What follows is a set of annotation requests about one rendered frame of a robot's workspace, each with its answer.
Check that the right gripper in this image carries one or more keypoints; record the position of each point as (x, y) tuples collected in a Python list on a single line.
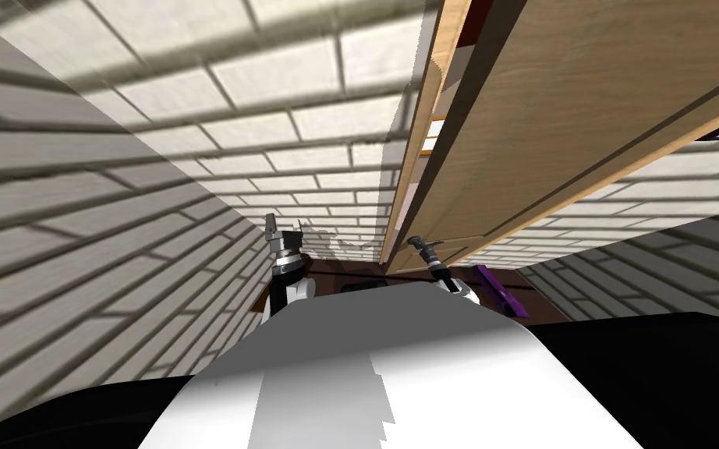
[(424, 244)]

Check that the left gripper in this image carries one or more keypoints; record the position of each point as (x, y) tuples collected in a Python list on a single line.
[(287, 241)]

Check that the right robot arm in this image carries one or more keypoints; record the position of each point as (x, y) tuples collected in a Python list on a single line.
[(653, 386)]

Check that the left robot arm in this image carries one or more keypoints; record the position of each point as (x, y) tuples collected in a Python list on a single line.
[(283, 292)]

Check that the purple flat bar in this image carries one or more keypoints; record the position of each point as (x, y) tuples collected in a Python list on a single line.
[(500, 290)]

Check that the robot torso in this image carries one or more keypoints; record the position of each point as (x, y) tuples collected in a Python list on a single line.
[(391, 368)]

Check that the light wooden door leaf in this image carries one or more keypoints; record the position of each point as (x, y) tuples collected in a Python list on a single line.
[(559, 125)]

